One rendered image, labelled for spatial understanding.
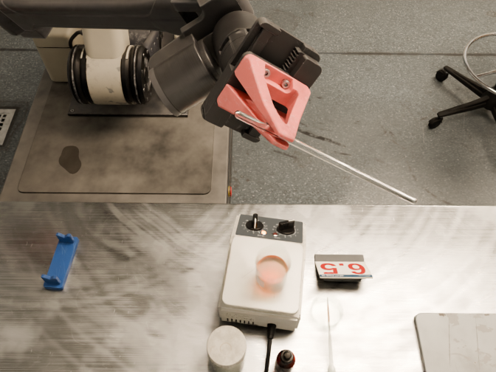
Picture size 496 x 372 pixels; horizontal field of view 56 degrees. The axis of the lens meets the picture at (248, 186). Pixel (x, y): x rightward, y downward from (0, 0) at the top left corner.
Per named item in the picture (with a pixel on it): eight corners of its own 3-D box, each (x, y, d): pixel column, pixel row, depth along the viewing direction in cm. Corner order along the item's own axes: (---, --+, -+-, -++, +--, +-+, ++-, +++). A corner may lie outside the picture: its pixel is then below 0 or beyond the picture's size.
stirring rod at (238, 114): (412, 201, 43) (232, 114, 34) (416, 197, 43) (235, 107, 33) (415, 206, 42) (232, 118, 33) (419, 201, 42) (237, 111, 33)
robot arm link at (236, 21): (246, -4, 48) (271, 41, 52) (191, 32, 50) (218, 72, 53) (260, 20, 43) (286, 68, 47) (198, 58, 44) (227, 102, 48)
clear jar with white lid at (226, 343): (254, 360, 75) (255, 348, 68) (224, 386, 73) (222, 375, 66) (230, 331, 77) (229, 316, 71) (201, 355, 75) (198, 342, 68)
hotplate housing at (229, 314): (237, 219, 89) (236, 198, 82) (305, 228, 88) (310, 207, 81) (216, 335, 77) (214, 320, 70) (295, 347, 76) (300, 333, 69)
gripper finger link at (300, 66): (283, 71, 31) (255, 21, 38) (226, 150, 34) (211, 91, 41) (355, 113, 34) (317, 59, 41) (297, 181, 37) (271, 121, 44)
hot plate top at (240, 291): (232, 236, 78) (232, 234, 77) (303, 246, 77) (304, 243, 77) (221, 305, 72) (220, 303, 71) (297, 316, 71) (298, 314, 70)
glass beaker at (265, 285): (281, 302, 71) (285, 283, 65) (248, 290, 72) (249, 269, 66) (293, 269, 75) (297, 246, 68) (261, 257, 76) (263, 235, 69)
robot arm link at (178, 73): (209, -50, 48) (242, 8, 56) (119, 11, 50) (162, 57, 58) (249, 25, 42) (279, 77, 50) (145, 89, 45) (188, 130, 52)
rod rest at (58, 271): (62, 238, 86) (55, 228, 83) (80, 239, 86) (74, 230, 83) (44, 288, 81) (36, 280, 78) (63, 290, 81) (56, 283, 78)
